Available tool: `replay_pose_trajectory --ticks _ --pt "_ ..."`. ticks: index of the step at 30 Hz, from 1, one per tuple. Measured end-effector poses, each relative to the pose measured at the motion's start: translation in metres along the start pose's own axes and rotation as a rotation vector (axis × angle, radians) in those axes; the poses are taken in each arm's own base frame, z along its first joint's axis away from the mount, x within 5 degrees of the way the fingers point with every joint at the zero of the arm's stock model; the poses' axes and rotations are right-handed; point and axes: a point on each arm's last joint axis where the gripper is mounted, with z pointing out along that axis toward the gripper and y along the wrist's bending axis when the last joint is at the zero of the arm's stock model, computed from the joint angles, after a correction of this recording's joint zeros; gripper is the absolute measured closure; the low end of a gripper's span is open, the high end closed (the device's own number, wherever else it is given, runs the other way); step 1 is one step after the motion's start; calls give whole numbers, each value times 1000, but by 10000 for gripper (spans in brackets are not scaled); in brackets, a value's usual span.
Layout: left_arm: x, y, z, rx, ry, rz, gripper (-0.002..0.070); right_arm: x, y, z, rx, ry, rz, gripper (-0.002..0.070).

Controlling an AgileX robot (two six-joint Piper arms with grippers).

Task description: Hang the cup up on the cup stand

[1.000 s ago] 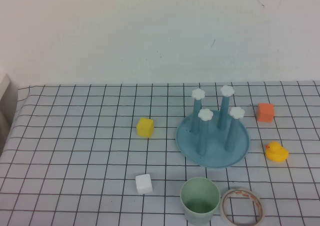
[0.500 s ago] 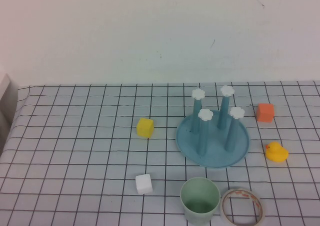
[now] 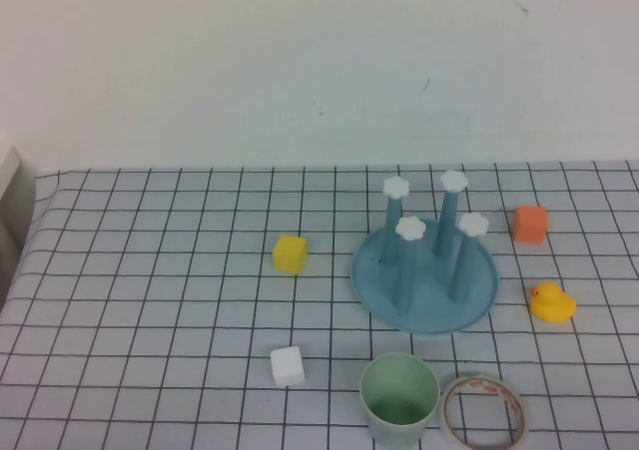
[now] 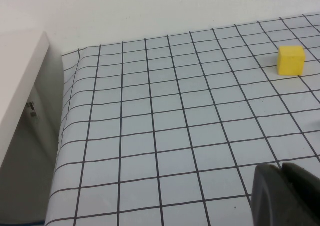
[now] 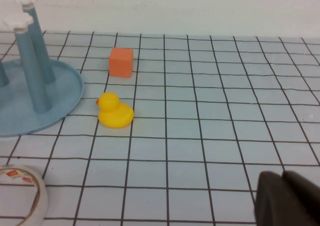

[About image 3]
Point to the pale green plastic cup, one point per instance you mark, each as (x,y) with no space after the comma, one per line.
(399,400)

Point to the blue cup stand, white caps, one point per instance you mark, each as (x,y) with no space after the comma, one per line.
(429,300)

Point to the yellow foam cube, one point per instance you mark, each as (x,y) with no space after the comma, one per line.
(289,255)

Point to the white foam cube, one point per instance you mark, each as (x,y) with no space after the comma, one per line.
(287,367)

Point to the grid-checked white tablecloth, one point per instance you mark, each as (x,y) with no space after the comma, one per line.
(150,295)

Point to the orange foam cube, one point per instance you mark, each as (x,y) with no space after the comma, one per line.
(530,224)

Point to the white adhesive tape roll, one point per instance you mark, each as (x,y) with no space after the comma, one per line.
(478,380)

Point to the yellow rubber duck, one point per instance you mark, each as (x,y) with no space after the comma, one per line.
(551,305)

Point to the grey white panel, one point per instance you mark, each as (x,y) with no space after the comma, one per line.
(15,180)

